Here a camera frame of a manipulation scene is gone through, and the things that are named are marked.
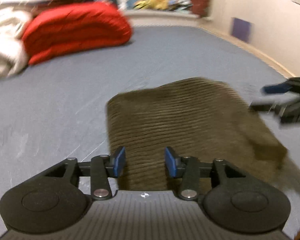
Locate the red folded blanket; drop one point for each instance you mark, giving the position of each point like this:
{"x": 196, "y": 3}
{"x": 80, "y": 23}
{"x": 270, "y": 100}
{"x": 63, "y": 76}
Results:
{"x": 73, "y": 28}

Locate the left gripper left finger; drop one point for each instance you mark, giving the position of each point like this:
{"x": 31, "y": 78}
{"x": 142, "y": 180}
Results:
{"x": 103, "y": 167}

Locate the dark olive corduroy pants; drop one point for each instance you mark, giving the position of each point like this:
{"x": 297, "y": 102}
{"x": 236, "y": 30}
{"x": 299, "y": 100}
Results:
{"x": 197, "y": 117}

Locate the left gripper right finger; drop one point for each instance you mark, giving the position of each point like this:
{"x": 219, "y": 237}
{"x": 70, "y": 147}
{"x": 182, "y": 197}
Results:
{"x": 187, "y": 170}

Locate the grey quilted mattress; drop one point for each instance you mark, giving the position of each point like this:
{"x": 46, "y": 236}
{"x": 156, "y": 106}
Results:
{"x": 57, "y": 109}

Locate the purple yoga mat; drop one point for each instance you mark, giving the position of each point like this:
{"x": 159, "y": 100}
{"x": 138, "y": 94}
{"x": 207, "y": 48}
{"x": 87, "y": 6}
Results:
{"x": 241, "y": 29}

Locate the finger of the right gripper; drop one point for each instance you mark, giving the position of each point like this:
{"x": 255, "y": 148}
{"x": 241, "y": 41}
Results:
{"x": 280, "y": 88}

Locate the beige crumpled blanket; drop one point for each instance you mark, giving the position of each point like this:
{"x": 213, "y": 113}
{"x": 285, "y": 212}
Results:
{"x": 13, "y": 57}

